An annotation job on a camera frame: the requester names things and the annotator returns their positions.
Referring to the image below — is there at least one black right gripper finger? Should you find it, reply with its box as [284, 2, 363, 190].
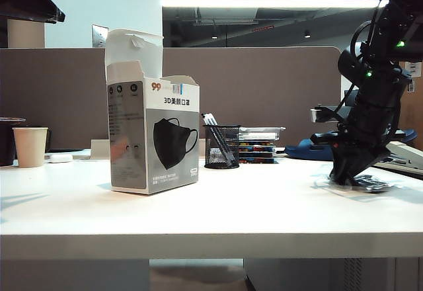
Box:
[350, 151, 392, 182]
[329, 147, 357, 185]

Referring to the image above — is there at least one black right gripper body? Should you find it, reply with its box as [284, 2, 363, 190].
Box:
[310, 101, 399, 157]

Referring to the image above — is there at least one packaged black face mask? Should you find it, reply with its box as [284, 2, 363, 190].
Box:
[313, 171, 396, 194]

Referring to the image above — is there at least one white grey mask box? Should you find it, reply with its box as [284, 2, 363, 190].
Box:
[104, 28, 200, 196]

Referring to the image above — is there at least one brown cardboard box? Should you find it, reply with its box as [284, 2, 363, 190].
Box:
[398, 61, 423, 140]

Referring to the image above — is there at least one colourful print flat box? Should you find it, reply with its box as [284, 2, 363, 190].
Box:
[237, 140, 277, 153]
[237, 152, 277, 165]

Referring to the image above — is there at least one clear plastic flat box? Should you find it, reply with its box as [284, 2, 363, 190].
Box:
[238, 126, 286, 142]

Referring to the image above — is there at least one black computer monitor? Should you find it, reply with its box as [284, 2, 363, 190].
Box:
[343, 89, 361, 109]

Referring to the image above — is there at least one blue rubber slipper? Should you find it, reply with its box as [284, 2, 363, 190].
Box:
[284, 132, 341, 161]
[395, 128, 417, 147]

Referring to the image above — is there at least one white grey stapler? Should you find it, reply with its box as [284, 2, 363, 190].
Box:
[373, 140, 423, 179]

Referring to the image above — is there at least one grey under-desk cabinet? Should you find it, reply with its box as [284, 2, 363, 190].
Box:
[243, 258, 423, 291]

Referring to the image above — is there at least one brown desk divider panel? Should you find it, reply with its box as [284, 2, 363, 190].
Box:
[0, 46, 343, 150]

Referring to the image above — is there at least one black mesh pen holder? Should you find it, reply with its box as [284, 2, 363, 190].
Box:
[202, 124, 241, 170]

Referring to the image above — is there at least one white capped pen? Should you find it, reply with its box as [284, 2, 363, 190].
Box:
[201, 114, 232, 167]
[206, 114, 237, 165]

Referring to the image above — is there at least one black round container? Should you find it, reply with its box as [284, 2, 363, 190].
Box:
[0, 118, 26, 167]

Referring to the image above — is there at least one beige paper cup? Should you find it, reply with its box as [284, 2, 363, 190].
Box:
[12, 127, 49, 169]

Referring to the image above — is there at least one white ceiling light strip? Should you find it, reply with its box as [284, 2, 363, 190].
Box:
[161, 0, 390, 9]

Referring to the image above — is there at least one white earbuds case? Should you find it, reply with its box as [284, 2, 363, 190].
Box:
[48, 153, 73, 164]

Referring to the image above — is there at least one white card stand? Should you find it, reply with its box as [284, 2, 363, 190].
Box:
[90, 140, 112, 160]

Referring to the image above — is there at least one metal wall switch plate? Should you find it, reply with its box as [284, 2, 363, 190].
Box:
[91, 24, 109, 50]

